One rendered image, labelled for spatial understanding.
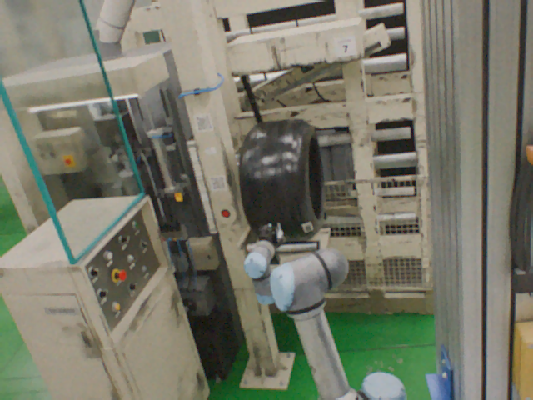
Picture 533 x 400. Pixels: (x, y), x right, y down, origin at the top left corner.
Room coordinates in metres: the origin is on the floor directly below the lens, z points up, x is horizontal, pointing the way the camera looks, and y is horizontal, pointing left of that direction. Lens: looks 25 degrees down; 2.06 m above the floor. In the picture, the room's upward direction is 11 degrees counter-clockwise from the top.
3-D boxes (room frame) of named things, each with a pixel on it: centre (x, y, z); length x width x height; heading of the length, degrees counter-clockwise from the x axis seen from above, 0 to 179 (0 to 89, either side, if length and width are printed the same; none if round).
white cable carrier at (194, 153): (2.17, 0.27, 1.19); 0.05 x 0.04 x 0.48; 162
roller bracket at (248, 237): (2.17, 0.10, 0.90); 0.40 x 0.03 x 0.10; 162
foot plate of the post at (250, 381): (2.18, 0.18, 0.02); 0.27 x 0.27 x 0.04; 72
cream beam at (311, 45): (2.36, -0.28, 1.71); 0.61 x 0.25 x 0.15; 72
